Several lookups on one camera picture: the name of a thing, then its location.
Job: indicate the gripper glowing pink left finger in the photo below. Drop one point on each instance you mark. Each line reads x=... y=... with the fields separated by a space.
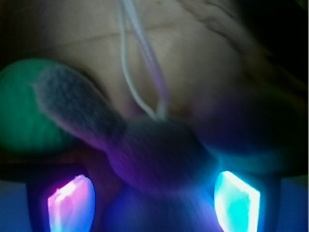
x=71 y=208

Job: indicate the gripper glowing cyan right finger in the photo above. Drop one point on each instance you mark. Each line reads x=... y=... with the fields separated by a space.
x=237 y=204

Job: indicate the gray plush bunny toy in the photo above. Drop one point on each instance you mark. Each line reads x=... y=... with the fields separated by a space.
x=154 y=153

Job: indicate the green felt ball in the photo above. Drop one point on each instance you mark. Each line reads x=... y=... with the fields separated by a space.
x=24 y=130

